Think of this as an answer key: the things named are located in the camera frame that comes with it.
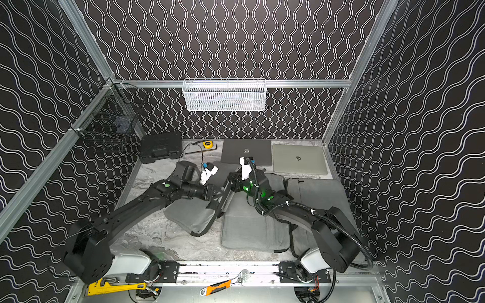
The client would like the silver laptop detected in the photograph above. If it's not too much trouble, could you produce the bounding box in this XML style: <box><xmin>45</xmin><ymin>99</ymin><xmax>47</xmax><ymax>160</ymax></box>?
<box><xmin>272</xmin><ymin>145</ymin><xmax>328</xmax><ymax>175</ymax></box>

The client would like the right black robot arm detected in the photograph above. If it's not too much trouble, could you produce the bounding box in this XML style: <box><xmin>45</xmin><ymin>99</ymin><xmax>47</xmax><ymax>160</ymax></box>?
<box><xmin>227</xmin><ymin>170</ymin><xmax>374</xmax><ymax>273</ymax></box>

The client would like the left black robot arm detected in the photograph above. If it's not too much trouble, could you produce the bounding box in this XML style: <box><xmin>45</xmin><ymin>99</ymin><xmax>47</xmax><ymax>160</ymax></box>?
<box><xmin>61</xmin><ymin>161</ymin><xmax>220</xmax><ymax>284</ymax></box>

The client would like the black hex key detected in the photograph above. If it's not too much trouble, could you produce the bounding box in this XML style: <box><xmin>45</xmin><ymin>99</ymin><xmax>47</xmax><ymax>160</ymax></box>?
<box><xmin>184</xmin><ymin>145</ymin><xmax>218</xmax><ymax>155</ymax></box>

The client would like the yellow tape measure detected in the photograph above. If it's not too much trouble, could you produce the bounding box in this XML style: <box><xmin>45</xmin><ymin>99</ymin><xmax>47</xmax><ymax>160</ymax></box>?
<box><xmin>193</xmin><ymin>140</ymin><xmax>213</xmax><ymax>149</ymax></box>

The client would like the black plastic tool case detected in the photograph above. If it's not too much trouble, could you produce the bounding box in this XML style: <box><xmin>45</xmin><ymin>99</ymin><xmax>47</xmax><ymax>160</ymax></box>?
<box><xmin>139</xmin><ymin>131</ymin><xmax>183</xmax><ymax>164</ymax></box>

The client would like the orange adjustable wrench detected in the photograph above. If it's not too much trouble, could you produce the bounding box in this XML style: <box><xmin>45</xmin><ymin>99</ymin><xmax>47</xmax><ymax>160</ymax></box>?
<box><xmin>199</xmin><ymin>269</ymin><xmax>251</xmax><ymax>297</ymax></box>

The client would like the yellow pipe wrench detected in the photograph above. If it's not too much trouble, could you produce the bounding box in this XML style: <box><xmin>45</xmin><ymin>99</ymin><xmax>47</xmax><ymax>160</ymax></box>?
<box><xmin>87</xmin><ymin>278</ymin><xmax>161</xmax><ymax>298</ymax></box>

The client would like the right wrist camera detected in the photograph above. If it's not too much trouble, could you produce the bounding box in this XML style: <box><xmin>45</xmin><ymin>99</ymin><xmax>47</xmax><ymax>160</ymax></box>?
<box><xmin>239</xmin><ymin>157</ymin><xmax>255</xmax><ymax>180</ymax></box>

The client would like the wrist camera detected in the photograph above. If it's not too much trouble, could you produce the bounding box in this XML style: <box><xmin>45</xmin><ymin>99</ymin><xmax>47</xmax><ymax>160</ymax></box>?
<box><xmin>239</xmin><ymin>157</ymin><xmax>255</xmax><ymax>180</ymax></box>
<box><xmin>200</xmin><ymin>163</ymin><xmax>219</xmax><ymax>185</ymax></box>

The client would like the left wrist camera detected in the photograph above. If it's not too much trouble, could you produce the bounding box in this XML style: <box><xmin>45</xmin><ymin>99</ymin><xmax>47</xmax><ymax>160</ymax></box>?
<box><xmin>200</xmin><ymin>163</ymin><xmax>219</xmax><ymax>185</ymax></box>

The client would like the white wire mesh basket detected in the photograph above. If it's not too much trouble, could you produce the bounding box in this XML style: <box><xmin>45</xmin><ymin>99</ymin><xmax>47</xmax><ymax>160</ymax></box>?
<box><xmin>182</xmin><ymin>78</ymin><xmax>268</xmax><ymax>112</ymax></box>

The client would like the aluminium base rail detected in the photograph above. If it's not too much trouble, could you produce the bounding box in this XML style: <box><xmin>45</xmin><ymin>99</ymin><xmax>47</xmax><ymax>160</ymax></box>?
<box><xmin>124</xmin><ymin>260</ymin><xmax>380</xmax><ymax>285</ymax></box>

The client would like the black wire basket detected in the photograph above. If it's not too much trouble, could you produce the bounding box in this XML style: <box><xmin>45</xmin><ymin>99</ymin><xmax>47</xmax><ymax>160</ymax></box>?
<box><xmin>71</xmin><ymin>79</ymin><xmax>149</xmax><ymax>153</ymax></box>

